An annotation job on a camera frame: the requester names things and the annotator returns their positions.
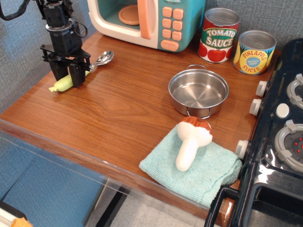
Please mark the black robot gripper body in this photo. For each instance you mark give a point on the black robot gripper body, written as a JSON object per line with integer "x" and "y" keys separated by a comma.
{"x": 66, "y": 45}

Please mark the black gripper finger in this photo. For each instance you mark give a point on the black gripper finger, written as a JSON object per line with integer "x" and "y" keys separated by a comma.
{"x": 77, "y": 75}
{"x": 59, "y": 69}

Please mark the green handled metal spoon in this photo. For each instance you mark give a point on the green handled metal spoon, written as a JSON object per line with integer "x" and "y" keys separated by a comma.
{"x": 66, "y": 82}

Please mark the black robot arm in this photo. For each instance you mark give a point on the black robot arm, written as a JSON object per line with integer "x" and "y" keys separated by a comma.
{"x": 56, "y": 13}

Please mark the round metal pot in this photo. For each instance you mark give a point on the round metal pot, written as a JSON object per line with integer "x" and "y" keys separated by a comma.
{"x": 198, "y": 92}

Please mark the orange plate in microwave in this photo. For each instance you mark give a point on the orange plate in microwave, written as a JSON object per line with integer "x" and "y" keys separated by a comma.
{"x": 129, "y": 15}

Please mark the teal toy microwave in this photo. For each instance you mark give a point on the teal toy microwave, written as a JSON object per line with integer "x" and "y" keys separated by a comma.
{"x": 167, "y": 25}

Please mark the plush white mushroom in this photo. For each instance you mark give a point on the plush white mushroom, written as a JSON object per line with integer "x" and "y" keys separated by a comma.
{"x": 194, "y": 132}

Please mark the tomato sauce can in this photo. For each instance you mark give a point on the tomato sauce can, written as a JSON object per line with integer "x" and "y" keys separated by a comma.
{"x": 219, "y": 29}

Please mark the light teal cloth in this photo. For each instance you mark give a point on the light teal cloth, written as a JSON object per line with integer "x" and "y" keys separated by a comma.
{"x": 213, "y": 167}

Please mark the pineapple slices can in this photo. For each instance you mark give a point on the pineapple slices can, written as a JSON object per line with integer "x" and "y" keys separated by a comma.
{"x": 254, "y": 52}

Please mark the black toy stove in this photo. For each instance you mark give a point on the black toy stove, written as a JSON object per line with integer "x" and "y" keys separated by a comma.
{"x": 271, "y": 180}

